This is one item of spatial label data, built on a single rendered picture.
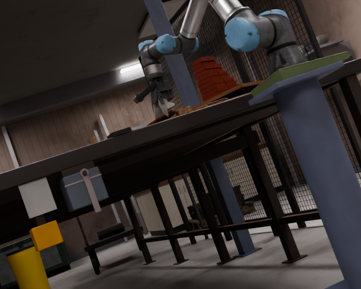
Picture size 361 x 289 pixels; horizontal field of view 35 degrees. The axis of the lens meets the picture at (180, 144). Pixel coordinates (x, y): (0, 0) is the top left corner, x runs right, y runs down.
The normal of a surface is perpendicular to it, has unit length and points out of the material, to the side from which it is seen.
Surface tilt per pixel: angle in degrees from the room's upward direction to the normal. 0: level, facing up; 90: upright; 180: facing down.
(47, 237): 90
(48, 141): 90
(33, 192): 90
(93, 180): 90
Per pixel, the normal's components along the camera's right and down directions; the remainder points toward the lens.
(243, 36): -0.70, 0.27
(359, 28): -0.91, 0.32
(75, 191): 0.34, -0.19
